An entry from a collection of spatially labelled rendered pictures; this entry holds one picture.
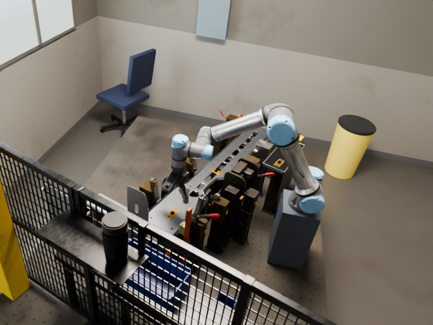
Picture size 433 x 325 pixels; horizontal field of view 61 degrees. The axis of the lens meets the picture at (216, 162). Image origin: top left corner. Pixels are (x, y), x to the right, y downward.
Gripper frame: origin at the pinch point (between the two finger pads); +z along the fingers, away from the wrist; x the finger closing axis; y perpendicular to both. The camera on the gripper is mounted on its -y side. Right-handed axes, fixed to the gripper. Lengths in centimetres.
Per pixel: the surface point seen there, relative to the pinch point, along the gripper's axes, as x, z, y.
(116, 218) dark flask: -22, -49, -64
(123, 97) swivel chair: 177, 64, 164
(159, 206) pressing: 8.6, 11.4, 0.6
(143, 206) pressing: -1.9, -15.1, -26.6
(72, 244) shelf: -6, -31, -68
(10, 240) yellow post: 43, 6, -61
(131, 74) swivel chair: 166, 33, 165
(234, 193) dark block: -24.1, -0.9, 22.4
